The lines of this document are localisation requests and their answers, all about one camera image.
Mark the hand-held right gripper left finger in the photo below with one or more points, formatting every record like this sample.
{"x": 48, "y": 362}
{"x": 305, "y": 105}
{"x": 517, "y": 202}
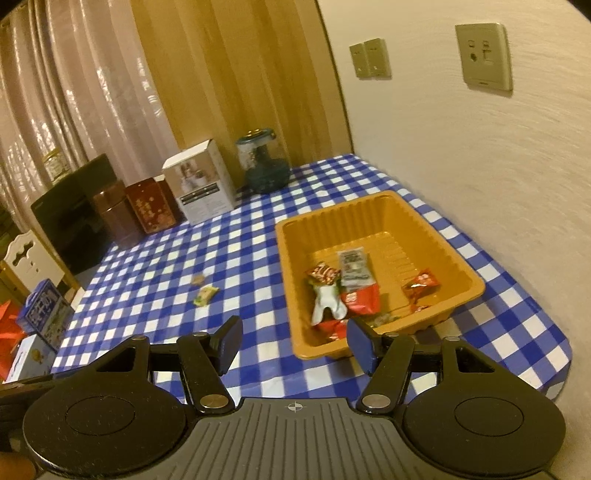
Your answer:
{"x": 231, "y": 344}

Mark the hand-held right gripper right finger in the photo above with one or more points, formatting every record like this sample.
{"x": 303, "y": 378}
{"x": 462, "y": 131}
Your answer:
{"x": 360, "y": 346}

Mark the small red candy packet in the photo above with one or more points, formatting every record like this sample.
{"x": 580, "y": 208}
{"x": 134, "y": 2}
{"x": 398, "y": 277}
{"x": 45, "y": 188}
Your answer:
{"x": 332, "y": 328}

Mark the large red snack packet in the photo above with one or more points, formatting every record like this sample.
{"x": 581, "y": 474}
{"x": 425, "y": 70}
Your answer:
{"x": 362, "y": 299}

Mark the white and green snack packet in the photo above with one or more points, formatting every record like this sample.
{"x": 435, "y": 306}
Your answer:
{"x": 328, "y": 302}

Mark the dark red striped snack packet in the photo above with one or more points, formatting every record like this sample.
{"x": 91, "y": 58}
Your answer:
{"x": 325, "y": 273}

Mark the clear grey snack packet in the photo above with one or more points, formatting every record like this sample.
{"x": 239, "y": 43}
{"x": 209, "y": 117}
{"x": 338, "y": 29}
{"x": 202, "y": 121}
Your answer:
{"x": 354, "y": 265}

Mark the red orange snack packet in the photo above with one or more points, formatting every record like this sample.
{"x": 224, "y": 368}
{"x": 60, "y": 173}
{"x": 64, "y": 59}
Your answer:
{"x": 420, "y": 285}

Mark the orange plastic tray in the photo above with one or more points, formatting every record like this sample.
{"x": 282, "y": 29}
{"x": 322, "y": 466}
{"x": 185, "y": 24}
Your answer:
{"x": 392, "y": 226}

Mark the white carton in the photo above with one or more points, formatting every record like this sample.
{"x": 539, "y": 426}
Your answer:
{"x": 30, "y": 360}

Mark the green yellow candy packet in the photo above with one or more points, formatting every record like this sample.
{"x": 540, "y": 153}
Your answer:
{"x": 206, "y": 296}

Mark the red bag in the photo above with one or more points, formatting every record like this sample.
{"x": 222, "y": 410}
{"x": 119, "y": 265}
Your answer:
{"x": 8, "y": 337}

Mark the round brown snack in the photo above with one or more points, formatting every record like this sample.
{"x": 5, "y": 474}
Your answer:
{"x": 199, "y": 279}

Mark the blue printed box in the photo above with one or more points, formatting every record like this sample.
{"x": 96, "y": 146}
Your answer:
{"x": 44, "y": 316}

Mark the blue white checkered tablecloth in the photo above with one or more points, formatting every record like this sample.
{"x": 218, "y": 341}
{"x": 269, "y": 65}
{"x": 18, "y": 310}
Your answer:
{"x": 161, "y": 277}

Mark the white wooden furniture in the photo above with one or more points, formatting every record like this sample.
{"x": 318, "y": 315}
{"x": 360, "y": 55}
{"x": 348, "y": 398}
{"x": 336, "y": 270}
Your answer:
{"x": 25, "y": 261}

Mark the red tin box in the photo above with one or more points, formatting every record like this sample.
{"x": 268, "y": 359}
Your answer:
{"x": 150, "y": 205}

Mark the white product box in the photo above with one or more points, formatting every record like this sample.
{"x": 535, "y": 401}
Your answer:
{"x": 198, "y": 184}

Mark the brown tin canister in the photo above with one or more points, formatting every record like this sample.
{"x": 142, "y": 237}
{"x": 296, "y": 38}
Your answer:
{"x": 117, "y": 214}

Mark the black monitor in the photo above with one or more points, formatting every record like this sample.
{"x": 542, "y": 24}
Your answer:
{"x": 69, "y": 217}

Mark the glass jar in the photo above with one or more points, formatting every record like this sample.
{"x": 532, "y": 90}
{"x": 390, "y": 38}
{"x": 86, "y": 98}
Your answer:
{"x": 263, "y": 164}

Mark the wooden panel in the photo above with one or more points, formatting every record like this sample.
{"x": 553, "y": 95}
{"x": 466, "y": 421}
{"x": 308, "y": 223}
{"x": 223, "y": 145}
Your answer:
{"x": 240, "y": 69}

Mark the sheer curtain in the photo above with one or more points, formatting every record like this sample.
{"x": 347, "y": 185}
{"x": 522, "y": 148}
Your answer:
{"x": 69, "y": 83}

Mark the wall power socket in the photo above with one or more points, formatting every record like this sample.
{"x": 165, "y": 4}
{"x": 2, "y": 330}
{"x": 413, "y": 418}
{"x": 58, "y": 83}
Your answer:
{"x": 358, "y": 61}

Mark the double wall switch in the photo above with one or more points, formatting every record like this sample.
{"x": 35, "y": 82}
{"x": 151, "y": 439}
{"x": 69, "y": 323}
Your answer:
{"x": 377, "y": 57}

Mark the wall data outlet plate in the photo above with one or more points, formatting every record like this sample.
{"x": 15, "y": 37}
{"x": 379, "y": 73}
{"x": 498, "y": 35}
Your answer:
{"x": 484, "y": 56}

